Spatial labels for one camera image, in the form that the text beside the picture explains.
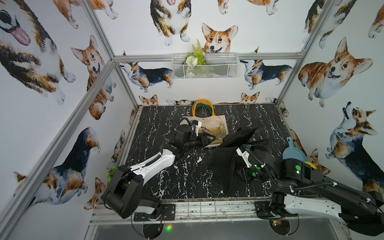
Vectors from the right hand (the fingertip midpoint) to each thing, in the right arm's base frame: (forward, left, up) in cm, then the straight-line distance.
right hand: (234, 174), depth 65 cm
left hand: (+19, +7, -1) cm, 20 cm away
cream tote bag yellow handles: (+41, +4, -20) cm, 46 cm away
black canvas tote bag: (+17, +2, -25) cm, 30 cm away
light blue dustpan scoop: (+21, -42, -22) cm, 52 cm away
